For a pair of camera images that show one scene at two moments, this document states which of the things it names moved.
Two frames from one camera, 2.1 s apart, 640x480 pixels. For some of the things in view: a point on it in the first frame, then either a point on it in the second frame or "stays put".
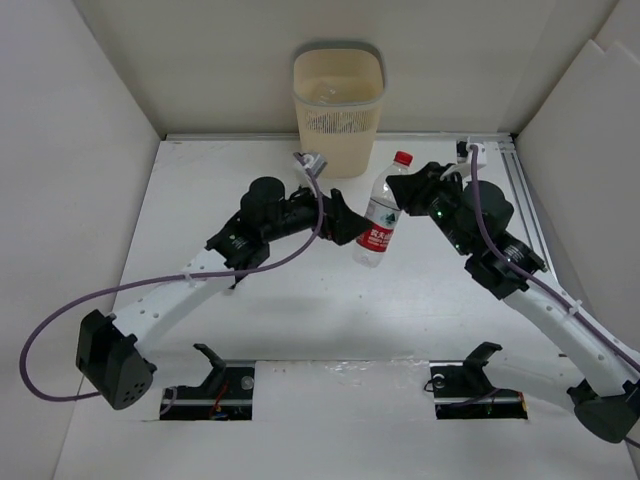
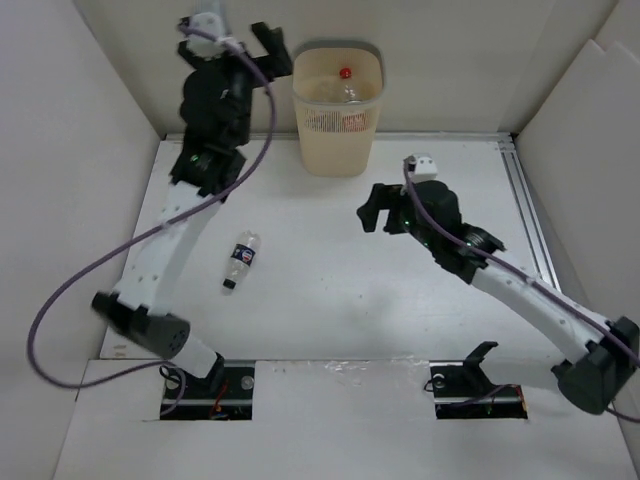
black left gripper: [339, 223] to [278, 64]
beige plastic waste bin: [337, 87] stays put
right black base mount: [463, 391] stays put
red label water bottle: [383, 212] to [345, 108]
